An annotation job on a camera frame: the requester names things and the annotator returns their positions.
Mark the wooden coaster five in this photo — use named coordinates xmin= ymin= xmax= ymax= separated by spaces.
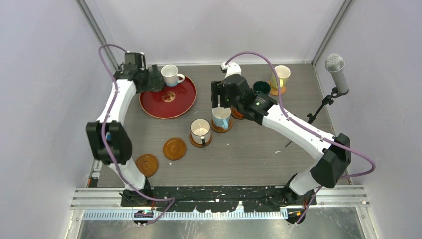
xmin=135 ymin=154 xmax=159 ymax=178

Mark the woven rattan coaster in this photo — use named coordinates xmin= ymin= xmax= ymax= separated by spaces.
xmin=269 ymin=82 xmax=286 ymax=96

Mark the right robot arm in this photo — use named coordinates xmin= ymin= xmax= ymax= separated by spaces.
xmin=211 ymin=74 xmax=351 ymax=206

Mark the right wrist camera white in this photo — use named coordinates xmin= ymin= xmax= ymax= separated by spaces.
xmin=220 ymin=62 xmax=242 ymax=78

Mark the yellow cream mug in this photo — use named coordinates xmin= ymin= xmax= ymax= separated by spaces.
xmin=269 ymin=65 xmax=291 ymax=87

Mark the light blue mug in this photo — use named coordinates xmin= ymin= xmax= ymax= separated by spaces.
xmin=212 ymin=107 xmax=231 ymax=130

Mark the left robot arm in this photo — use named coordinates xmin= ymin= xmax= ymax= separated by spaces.
xmin=85 ymin=51 xmax=164 ymax=206

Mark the wooden coaster three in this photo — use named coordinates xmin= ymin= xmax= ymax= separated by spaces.
xmin=189 ymin=131 xmax=212 ymax=148

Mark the silver white mug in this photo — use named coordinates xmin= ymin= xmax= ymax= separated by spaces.
xmin=190 ymin=119 xmax=211 ymax=136

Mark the wooden coaster four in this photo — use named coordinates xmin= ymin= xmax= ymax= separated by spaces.
xmin=163 ymin=138 xmax=187 ymax=161

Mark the wooden coaster two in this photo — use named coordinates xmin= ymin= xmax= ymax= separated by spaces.
xmin=211 ymin=119 xmax=233 ymax=133

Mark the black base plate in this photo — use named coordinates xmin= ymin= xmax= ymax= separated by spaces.
xmin=120 ymin=186 xmax=314 ymax=213

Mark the red round tray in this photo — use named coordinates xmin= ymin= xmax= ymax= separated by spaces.
xmin=139 ymin=76 xmax=197 ymax=119

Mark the dark green mug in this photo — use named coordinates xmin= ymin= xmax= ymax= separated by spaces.
xmin=252 ymin=81 xmax=271 ymax=95

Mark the silver microphone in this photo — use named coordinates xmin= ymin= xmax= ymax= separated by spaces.
xmin=325 ymin=53 xmax=349 ymax=94

